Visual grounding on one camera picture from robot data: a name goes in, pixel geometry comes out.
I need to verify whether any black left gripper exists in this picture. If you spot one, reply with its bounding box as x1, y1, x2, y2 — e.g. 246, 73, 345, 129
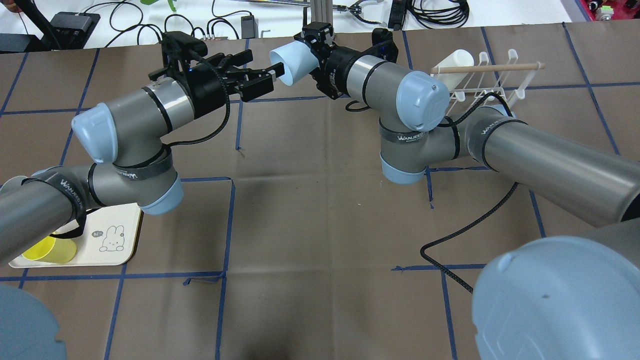
185, 48, 278, 120

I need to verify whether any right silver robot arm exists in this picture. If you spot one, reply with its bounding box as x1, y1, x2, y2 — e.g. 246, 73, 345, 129
311, 44, 640, 227

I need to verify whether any light blue cup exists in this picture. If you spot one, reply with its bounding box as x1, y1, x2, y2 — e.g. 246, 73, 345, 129
269, 40, 320, 86

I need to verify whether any beige plastic tray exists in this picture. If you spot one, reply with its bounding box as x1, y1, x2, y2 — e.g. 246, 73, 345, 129
9, 203, 142, 268

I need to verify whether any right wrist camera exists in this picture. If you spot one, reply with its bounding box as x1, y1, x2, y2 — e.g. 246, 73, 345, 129
294, 22, 336, 51

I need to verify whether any white wire cup rack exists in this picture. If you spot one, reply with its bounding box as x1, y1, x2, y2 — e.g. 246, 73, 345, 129
429, 48, 547, 116

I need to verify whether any white plastic cup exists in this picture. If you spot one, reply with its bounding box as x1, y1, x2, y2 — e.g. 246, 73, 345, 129
430, 48, 475, 76

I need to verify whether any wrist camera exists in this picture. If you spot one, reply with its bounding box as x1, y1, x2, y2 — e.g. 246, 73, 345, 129
148, 30, 208, 84
294, 22, 336, 51

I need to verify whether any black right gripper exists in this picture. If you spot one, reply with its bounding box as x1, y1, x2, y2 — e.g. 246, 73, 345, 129
312, 45, 362, 100

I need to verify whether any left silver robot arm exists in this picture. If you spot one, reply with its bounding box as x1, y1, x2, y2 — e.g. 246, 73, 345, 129
0, 45, 285, 264

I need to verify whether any coiled black cable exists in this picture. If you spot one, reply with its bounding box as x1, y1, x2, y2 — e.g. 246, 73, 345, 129
407, 0, 471, 30

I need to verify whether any yellow plastic cup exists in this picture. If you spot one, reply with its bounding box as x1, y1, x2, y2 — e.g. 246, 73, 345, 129
22, 235, 77, 264

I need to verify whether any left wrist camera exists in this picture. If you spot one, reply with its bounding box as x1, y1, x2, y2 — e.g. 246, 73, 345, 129
148, 30, 208, 84

